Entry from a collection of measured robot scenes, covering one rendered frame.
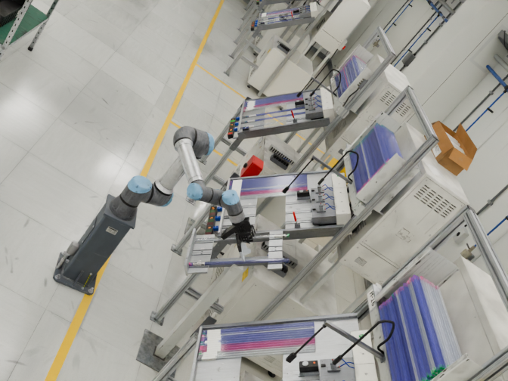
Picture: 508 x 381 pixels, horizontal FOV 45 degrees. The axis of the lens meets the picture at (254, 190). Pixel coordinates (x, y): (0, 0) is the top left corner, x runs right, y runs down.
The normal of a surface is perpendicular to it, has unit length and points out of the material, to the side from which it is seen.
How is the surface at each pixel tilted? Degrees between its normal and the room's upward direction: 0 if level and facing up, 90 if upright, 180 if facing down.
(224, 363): 45
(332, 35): 90
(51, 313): 0
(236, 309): 90
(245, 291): 90
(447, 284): 90
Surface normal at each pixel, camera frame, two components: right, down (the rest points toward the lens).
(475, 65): -0.05, 0.48
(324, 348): -0.15, -0.87
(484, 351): -0.81, -0.53
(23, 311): 0.58, -0.69
